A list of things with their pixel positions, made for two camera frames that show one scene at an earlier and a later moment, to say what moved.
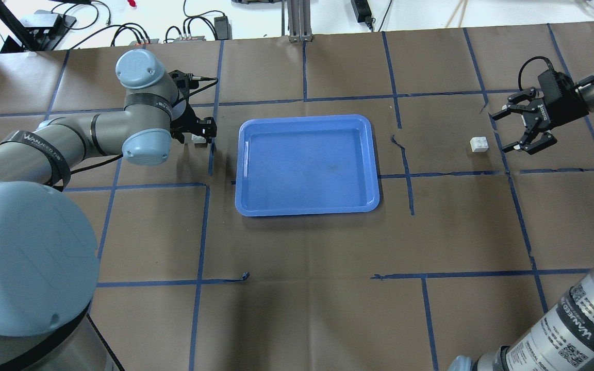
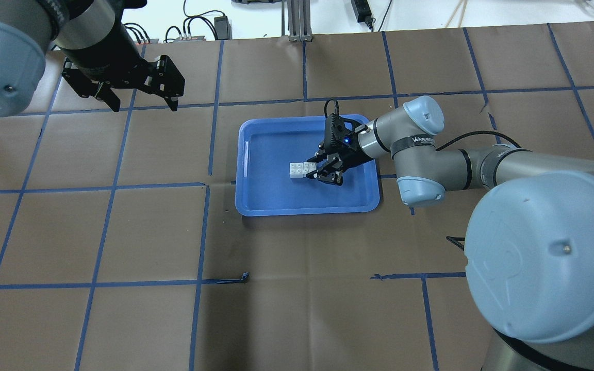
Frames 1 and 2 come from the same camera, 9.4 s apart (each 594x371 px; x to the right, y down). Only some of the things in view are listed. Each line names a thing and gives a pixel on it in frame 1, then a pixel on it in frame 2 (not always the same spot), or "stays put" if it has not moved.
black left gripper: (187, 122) -> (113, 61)
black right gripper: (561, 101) -> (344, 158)
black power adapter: (223, 28) stays put
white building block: (479, 144) -> (309, 167)
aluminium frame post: (299, 20) stays put
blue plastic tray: (307, 166) stays put
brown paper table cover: (471, 244) stays put
